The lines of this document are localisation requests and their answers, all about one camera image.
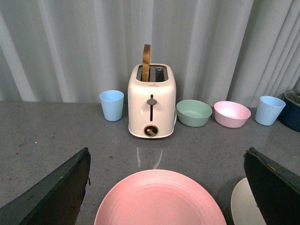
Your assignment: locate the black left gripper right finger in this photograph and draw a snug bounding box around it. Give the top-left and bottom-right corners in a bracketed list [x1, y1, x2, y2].
[244, 148, 300, 225]

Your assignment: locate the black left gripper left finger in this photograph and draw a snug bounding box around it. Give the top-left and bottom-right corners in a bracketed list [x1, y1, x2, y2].
[0, 148, 91, 225]

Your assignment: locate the white plate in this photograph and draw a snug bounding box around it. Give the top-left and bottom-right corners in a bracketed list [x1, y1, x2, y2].
[231, 177, 266, 225]

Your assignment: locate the pink plate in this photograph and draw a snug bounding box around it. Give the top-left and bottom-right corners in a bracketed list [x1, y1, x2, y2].
[94, 169, 226, 225]

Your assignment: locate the dark blue saucepan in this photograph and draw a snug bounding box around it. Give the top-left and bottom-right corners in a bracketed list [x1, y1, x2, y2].
[278, 90, 300, 132]

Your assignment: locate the light blue cup right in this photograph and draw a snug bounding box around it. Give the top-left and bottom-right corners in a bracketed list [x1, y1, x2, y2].
[255, 96, 286, 126]

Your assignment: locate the light blue cup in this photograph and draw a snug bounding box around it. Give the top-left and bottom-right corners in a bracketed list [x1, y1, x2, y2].
[99, 90, 124, 121]
[255, 96, 286, 126]

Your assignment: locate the pink bowl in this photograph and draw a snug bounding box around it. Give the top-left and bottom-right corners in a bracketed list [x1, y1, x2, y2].
[214, 101, 251, 128]

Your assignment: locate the light blue cup left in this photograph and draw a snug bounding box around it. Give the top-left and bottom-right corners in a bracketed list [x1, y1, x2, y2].
[99, 90, 124, 121]

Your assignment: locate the green bowl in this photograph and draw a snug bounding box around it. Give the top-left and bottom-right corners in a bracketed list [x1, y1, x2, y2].
[176, 99, 212, 127]

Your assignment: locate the cream two-slot toaster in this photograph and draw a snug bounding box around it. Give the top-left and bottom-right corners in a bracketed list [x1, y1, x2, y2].
[127, 64, 177, 139]

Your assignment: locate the grey curtain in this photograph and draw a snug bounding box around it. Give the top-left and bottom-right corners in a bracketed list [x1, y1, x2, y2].
[0, 0, 300, 108]

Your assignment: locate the brown bread slice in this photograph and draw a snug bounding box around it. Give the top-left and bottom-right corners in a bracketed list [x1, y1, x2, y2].
[142, 45, 151, 82]

